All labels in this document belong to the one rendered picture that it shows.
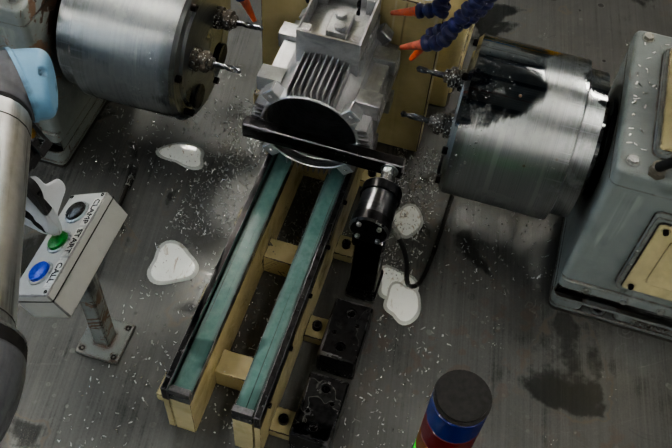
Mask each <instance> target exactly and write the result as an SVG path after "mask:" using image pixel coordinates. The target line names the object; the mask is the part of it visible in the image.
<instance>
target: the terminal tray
mask: <svg viewBox="0 0 672 448"><path fill-rule="evenodd" d="M381 1H382V0H361V9H360V16H357V15H356V11H357V10H358V8H357V2H358V0H310V2H309V4H308V6H307V8H306V10H305V12H304V15H303V17H302V19H301V21H300V23H299V25H298V27H297V29H296V43H295V60H296V62H297V61H300V59H301V57H302V55H303V53H304V52H305V60H306V59H307V57H308V55H309V52H310V53H311V60H312V59H313V57H314V54H315V53H316V60H318V59H319V57H320V55H321V54H322V61H324V60H325V58H326V55H328V62H329V63H330V61H331V59H332V57H334V63H333V64H335V65H336V62H337V60H338V59H339V66H340V67H342V64H343V62H344V61H345V70H347V69H348V66H349V64H351V67H350V73H352V74H353V75H354V76H356V77H358V76H361V74H362V71H363V70H364V65H366V60H368V54H369V55H370V50H371V49H372V46H373V44H374V42H375V39H376V38H377V30H378V29H379V25H380V17H381V15H380V9H381ZM304 24H308V25H309V28H304V27H303V25H304ZM353 37H358V40H357V41H354V40H353Z"/></svg>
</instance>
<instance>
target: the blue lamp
mask: <svg viewBox="0 0 672 448"><path fill-rule="evenodd" d="M486 418H487V417H486ZM486 418H485V419H484V420H483V421H482V422H480V423H478V424H476V425H473V426H466V427H465V426H458V425H455V424H452V423H450V422H448V421H447V420H446V419H444V418H443V417H442V416H441V415H440V414H439V412H438V411H437V409H436V407H435V405H434V401H433V392H432V395H431V398H430V401H429V404H428V406H427V421H428V424H429V426H430V428H431V429H432V431H433V432H434V433H435V434H436V435H437V436H438V437H440V438H441V439H443V440H445V441H447V442H450V443H465V442H468V441H470V440H472V439H473V438H475V437H476V436H477V435H478V434H479V432H480V430H481V428H482V426H483V424H484V422H485V420H486Z"/></svg>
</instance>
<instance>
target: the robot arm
mask: <svg viewBox="0 0 672 448"><path fill-rule="evenodd" d="M57 110H58V89H57V81H56V76H55V71H54V67H53V63H52V61H51V58H50V56H49V55H48V54H47V52H45V51H44V50H42V49H39V48H23V49H10V48H9V47H4V48H3V50H0V443H1V441H2V440H3V438H4V436H5V434H6V432H7V430H8V428H9V426H10V424H11V422H12V420H13V417H14V415H15V413H16V411H17V408H18V405H19V402H20V398H21V395H22V392H23V388H24V383H25V377H26V365H27V353H28V346H27V341H26V339H25V337H24V336H23V334H22V333H21V332H20V331H19V330H18V329H17V328H16V324H17V311H18V299H19V286H20V274H21V261H22V248H23V236H24V224H25V225H27V226H29V227H31V228H33V229H35V230H37V231H39V232H41V233H44V234H49V235H54V236H56V235H61V233H62V226H61V223H60V220H59V217H58V211H59V208H60V205H61V202H62V199H63V196H64V194H65V185H64V183H63V182H62V181H61V180H60V179H55V180H53V181H51V182H49V183H47V184H45V183H43V182H42V181H41V180H40V179H39V178H38V177H36V176H30V177H29V176H28V174H29V173H30V171H31V170H32V169H34V168H35V167H36V165H37V164H38V162H39V161H40V159H41V158H42V157H45V155H46V154H47V152H48V151H49V149H50V148H51V146H52V144H53V143H52V142H51V141H50V140H49V139H48V138H47V137H46V136H45V135H44V134H43V132H42V131H41V130H40V129H39V128H38V127H37V126H36V125H35V124H34V123H38V122H39V121H41V120H48V119H52V118H53V117H54V116H55V115H56V112H57ZM33 122H34V123H33ZM32 127H33V128H34V129H35V130H36V132H37V133H38V134H39V135H40V136H41V137H42V138H43V139H44V141H43V143H42V144H41V146H40V147H39V148H38V146H39V144H40V143H41V142H40V141H39V140H38V139H37V138H32V139H31V135H32ZM41 156H42V157H41Z"/></svg>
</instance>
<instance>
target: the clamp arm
mask: <svg viewBox="0 0 672 448"><path fill-rule="evenodd" d="M242 135H243V136H245V137H248V138H252V139H256V140H259V141H263V142H267V143H270V144H274V145H278V146H281V147H285V148H289V149H292V150H296V151H300V152H303V153H307V154H311V155H314V156H318V157H322V158H325V159H329V160H333V161H336V162H340V163H344V164H347V165H351V166H355V167H358V168H362V169H366V170H369V171H373V172H377V173H380V174H381V173H382V170H383V171H384V170H386V169H387V167H389V168H388V170H389V171H391V172H393V169H395V170H394V176H395V178H399V179H401V178H402V176H403V173H404V169H405V164H406V158H403V157H399V156H395V155H392V154H388V153H384V152H380V151H377V150H373V149H369V148H366V147H362V145H360V144H357V143H354V144H351V143H347V142H343V141H339V140H336V139H332V138H328V137H325V136H321V135H317V134H313V133H310V132H306V131H302V130H299V129H295V128H291V127H287V126H284V125H280V124H276V123H273V122H269V121H265V119H264V118H260V117H257V118H254V117H250V116H245V118H244V120H243V122H242Z"/></svg>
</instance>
